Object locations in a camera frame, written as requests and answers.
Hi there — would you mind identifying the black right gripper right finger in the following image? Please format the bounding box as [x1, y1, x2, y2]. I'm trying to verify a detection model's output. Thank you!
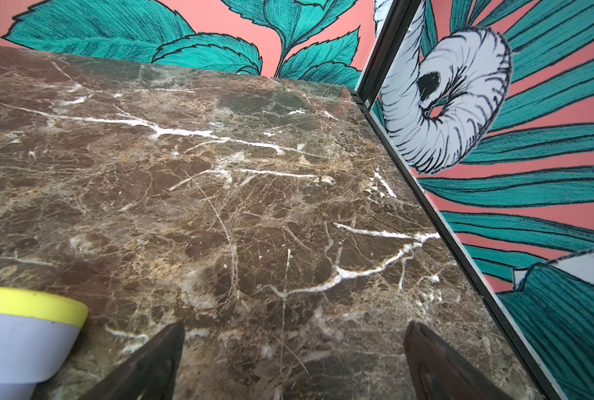
[403, 321, 511, 400]

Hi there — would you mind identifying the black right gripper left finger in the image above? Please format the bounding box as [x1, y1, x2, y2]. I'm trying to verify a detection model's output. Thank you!
[80, 322, 185, 400]

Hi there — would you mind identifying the black right corner frame post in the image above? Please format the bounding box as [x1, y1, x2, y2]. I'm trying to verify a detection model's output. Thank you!
[352, 0, 421, 110]

